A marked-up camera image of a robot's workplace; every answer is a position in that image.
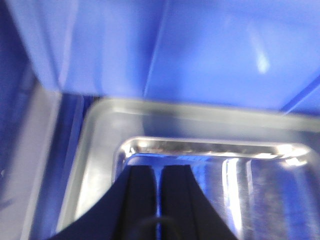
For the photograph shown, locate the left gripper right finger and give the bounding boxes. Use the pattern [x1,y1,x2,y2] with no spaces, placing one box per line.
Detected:
[160,165,237,240]

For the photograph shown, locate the blue bin upper middle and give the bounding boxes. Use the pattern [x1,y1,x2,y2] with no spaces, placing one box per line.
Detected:
[0,0,320,113]

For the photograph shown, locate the silver metal tray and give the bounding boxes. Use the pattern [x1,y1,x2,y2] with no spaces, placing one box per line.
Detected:
[113,136,320,240]
[57,99,320,230]

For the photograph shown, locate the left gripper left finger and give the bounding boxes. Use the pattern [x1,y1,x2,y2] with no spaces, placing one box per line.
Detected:
[52,165,156,240]

